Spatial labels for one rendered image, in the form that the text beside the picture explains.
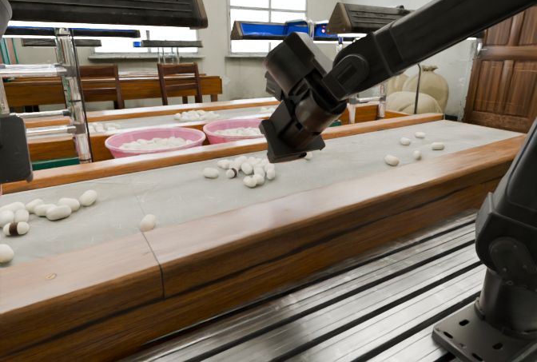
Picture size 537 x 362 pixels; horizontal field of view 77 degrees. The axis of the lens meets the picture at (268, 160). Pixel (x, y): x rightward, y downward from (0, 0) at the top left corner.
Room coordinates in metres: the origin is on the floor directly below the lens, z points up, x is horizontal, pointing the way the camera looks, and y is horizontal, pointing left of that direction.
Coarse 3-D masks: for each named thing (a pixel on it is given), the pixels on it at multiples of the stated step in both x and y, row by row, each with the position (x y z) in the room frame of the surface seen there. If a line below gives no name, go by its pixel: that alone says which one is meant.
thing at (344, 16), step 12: (336, 12) 0.90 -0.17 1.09; (348, 12) 0.89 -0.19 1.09; (360, 12) 0.92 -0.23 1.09; (372, 12) 0.94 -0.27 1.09; (384, 12) 0.97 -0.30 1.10; (396, 12) 0.99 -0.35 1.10; (336, 24) 0.90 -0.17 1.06; (348, 24) 0.87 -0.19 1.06; (360, 24) 0.89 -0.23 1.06; (372, 24) 0.91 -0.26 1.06; (384, 24) 0.94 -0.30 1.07; (480, 36) 1.17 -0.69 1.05
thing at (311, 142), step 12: (264, 120) 0.53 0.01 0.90; (264, 132) 0.51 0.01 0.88; (288, 132) 0.50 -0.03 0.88; (300, 132) 0.48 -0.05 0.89; (312, 132) 0.48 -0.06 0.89; (276, 144) 0.51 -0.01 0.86; (288, 144) 0.51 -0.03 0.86; (300, 144) 0.50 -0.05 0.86; (312, 144) 0.53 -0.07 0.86; (324, 144) 0.54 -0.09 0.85; (276, 156) 0.49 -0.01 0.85
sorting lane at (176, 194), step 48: (336, 144) 0.97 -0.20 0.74; (384, 144) 0.97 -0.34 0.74; (480, 144) 0.97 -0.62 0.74; (48, 192) 0.61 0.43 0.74; (96, 192) 0.61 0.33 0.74; (144, 192) 0.61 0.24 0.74; (192, 192) 0.61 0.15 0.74; (240, 192) 0.61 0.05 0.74; (288, 192) 0.61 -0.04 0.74; (0, 240) 0.43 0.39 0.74; (48, 240) 0.43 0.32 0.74; (96, 240) 0.43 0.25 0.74
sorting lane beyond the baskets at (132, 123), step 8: (208, 112) 1.52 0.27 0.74; (216, 112) 1.52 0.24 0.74; (224, 112) 1.52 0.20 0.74; (232, 112) 1.52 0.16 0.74; (240, 112) 1.52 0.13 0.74; (248, 112) 1.52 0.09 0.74; (256, 112) 1.52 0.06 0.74; (120, 120) 1.33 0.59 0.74; (128, 120) 1.33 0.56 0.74; (136, 120) 1.33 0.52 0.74; (144, 120) 1.33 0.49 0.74; (152, 120) 1.33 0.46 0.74; (160, 120) 1.33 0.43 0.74; (168, 120) 1.33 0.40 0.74; (176, 120) 1.33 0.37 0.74; (32, 128) 1.18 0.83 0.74; (40, 128) 1.18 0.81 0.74; (104, 128) 1.18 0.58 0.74; (128, 128) 1.18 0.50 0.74; (40, 136) 1.06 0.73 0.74; (48, 136) 1.06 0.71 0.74; (56, 136) 1.06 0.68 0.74
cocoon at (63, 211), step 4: (52, 208) 0.49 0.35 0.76; (56, 208) 0.50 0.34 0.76; (60, 208) 0.50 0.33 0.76; (64, 208) 0.50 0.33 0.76; (68, 208) 0.50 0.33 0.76; (48, 212) 0.49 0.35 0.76; (52, 212) 0.49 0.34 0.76; (56, 212) 0.49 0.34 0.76; (60, 212) 0.49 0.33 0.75; (64, 212) 0.50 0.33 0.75; (68, 212) 0.50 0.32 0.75; (48, 216) 0.49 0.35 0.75; (52, 216) 0.49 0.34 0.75; (56, 216) 0.49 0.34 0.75; (60, 216) 0.49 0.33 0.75; (64, 216) 0.50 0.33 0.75
